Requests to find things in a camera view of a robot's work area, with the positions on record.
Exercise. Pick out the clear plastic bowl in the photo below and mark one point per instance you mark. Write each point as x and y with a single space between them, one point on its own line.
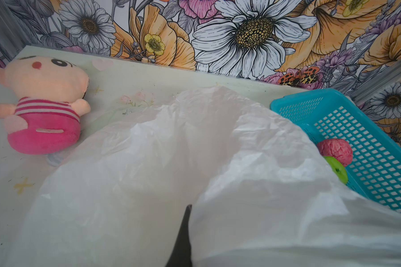
56 159

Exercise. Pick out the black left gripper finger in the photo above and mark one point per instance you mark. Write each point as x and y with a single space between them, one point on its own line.
181 254

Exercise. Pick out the pink plush doll toy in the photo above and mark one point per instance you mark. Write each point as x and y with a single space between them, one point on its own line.
50 92

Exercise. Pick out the teal plastic mesh basket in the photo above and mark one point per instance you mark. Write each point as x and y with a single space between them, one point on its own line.
375 172

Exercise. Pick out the white translucent plastic bag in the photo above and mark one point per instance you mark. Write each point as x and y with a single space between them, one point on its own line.
261 195

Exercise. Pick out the pink red round fruit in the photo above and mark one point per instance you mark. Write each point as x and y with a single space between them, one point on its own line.
338 149

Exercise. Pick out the green fruit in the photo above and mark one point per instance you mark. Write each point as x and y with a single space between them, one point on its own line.
338 169

